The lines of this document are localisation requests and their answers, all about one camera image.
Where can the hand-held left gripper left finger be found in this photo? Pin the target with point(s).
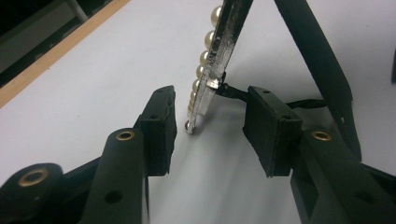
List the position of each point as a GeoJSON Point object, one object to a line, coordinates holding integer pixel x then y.
{"type": "Point", "coordinates": [124, 174]}

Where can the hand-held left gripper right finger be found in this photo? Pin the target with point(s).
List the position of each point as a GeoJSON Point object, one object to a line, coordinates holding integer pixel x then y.
{"type": "Point", "coordinates": [274, 133]}

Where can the oval pearl-rimmed picture frame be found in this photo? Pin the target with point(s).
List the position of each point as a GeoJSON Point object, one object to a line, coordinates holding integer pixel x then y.
{"type": "Point", "coordinates": [224, 40]}

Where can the wooden table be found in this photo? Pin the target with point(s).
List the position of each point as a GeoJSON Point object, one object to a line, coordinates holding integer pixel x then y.
{"type": "Point", "coordinates": [46, 62]}

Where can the white metal table frame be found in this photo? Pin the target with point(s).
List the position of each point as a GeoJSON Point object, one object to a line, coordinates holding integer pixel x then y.
{"type": "Point", "coordinates": [77, 11]}

